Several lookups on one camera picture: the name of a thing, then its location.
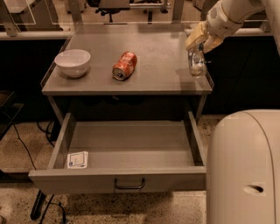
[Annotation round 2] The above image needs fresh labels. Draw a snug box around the black drawer handle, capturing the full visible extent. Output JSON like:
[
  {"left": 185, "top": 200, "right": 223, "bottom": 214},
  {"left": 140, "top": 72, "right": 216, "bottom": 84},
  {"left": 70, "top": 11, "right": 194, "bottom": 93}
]
[{"left": 114, "top": 178, "right": 146, "bottom": 190}]

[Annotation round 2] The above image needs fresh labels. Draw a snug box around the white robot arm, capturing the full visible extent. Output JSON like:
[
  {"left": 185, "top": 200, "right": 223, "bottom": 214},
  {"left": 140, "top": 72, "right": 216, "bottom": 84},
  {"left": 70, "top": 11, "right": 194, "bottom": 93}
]
[{"left": 185, "top": 0, "right": 280, "bottom": 224}]

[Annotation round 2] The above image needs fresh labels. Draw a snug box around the open grey top drawer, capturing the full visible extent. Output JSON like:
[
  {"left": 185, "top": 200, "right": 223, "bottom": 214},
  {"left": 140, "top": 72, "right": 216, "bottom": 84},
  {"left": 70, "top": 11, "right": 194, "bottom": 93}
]
[{"left": 29, "top": 111, "right": 207, "bottom": 194}]

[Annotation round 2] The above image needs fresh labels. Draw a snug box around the grey metal cabinet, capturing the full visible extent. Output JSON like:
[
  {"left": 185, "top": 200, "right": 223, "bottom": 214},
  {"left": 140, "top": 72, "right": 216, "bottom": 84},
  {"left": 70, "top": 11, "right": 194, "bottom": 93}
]
[{"left": 42, "top": 24, "right": 213, "bottom": 121}]

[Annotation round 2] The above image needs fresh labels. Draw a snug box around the grey horizontal rail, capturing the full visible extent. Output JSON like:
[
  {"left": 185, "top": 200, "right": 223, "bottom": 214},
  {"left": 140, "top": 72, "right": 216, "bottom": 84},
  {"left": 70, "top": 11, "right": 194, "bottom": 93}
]
[{"left": 0, "top": 28, "right": 272, "bottom": 40}]

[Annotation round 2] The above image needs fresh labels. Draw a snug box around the silver blue redbull can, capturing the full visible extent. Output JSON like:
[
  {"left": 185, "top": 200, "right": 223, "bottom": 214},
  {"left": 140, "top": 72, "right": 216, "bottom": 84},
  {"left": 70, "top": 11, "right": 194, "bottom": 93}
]
[{"left": 188, "top": 48, "right": 207, "bottom": 78}]

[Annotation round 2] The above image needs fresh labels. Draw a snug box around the white paper tag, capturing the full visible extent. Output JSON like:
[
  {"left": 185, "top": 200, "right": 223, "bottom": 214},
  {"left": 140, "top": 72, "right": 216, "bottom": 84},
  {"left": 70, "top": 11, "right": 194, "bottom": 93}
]
[{"left": 66, "top": 151, "right": 88, "bottom": 169}]

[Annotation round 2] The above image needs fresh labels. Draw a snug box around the white ceramic bowl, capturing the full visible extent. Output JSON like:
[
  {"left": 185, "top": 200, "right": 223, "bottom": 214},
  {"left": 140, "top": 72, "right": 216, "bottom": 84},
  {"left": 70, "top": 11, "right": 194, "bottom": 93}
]
[{"left": 54, "top": 49, "right": 91, "bottom": 78}]

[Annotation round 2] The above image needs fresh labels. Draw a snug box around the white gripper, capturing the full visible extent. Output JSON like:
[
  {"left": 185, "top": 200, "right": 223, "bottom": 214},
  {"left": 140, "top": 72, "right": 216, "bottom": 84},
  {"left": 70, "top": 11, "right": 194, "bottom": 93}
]
[{"left": 185, "top": 2, "right": 242, "bottom": 53}]

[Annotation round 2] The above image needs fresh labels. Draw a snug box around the dark shelf at left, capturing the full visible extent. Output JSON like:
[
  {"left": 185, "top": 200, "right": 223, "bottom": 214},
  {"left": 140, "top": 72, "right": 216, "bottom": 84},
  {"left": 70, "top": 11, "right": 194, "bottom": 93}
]
[{"left": 0, "top": 90, "right": 24, "bottom": 140}]

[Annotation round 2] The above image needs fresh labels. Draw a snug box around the orange soda can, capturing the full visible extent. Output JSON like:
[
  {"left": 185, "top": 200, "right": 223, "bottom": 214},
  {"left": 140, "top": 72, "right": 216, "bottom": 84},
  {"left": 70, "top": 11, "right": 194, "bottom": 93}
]
[{"left": 112, "top": 52, "right": 137, "bottom": 81}]

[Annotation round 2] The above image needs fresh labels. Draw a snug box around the black floor cable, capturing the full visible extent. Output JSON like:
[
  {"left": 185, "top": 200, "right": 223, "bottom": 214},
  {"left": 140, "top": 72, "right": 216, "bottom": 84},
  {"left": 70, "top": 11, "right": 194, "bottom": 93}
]
[{"left": 0, "top": 110, "right": 68, "bottom": 224}]

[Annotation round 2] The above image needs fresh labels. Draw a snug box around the black office chair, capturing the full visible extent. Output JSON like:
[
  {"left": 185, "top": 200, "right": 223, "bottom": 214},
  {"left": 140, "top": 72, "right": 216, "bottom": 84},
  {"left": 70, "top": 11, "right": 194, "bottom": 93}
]
[{"left": 87, "top": 0, "right": 170, "bottom": 23}]

